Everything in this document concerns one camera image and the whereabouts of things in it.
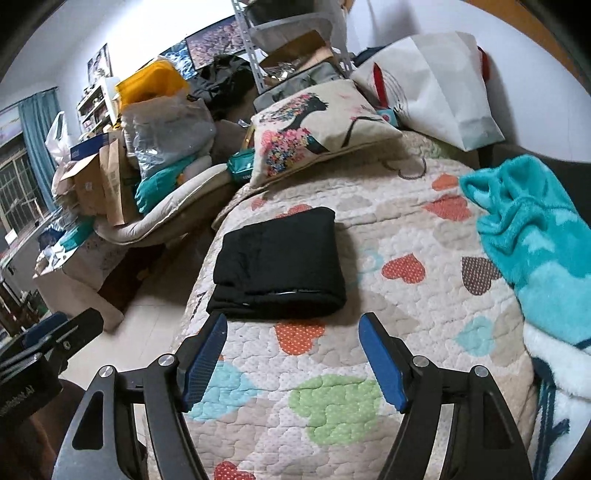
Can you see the blue wall poster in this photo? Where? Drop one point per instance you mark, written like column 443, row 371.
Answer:
column 178, row 53

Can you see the white shelf unit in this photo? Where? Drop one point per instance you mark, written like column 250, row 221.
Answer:
column 94, row 104

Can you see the barred window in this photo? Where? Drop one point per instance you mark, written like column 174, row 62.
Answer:
column 18, row 184

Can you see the heart-patterned quilt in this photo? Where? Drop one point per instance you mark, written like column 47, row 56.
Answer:
column 415, row 323

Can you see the grey storage bin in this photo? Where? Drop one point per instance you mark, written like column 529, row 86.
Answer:
column 286, row 18

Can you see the beige padded cushion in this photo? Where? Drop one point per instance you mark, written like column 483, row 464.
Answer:
column 184, row 203

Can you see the teal tissue pack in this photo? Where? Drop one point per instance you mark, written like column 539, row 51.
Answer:
column 240, row 168

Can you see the black jacket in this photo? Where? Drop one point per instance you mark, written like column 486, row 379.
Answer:
column 221, row 78

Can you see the white plastic bag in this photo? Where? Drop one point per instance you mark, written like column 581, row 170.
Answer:
column 57, row 138

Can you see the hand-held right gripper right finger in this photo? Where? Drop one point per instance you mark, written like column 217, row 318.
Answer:
column 381, row 360

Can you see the blue cardboard box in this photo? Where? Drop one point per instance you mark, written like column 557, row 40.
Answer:
column 90, row 147

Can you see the yellow bag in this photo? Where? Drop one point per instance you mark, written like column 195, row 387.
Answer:
column 152, row 85

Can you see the black pants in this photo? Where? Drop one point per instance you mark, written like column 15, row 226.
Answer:
column 277, row 263

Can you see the dark floral wall poster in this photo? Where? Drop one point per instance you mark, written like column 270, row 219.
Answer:
column 214, row 41

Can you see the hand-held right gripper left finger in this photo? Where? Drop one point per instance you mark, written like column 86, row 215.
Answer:
column 203, row 360

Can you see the teal cloth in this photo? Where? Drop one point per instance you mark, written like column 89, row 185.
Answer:
column 154, row 189

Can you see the small teal box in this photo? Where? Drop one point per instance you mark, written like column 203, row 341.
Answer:
column 387, row 116

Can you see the pale patterned box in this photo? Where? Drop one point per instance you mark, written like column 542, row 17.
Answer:
column 78, row 272

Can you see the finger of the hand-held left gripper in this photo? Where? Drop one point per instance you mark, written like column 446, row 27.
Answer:
column 78, row 330

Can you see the floral printed pillow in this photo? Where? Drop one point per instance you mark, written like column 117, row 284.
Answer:
column 332, row 124

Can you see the open cardboard box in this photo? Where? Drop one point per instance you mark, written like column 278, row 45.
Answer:
column 300, row 48

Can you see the clear plastic bag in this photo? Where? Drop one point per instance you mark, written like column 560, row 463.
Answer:
column 166, row 129

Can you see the teal and white fleece blanket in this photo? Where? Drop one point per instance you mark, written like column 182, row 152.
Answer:
column 531, row 240

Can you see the grey metal shelf rack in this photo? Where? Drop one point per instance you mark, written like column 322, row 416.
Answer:
column 247, row 46

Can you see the grey fabric bag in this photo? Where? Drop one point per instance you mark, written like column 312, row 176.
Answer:
column 304, row 83

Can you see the brown cardboard box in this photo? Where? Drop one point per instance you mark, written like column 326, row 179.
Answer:
column 92, row 184

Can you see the teal curtain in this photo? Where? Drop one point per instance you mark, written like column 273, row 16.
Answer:
column 39, row 138

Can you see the small wall poster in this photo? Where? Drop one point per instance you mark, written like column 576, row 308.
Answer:
column 99, row 62

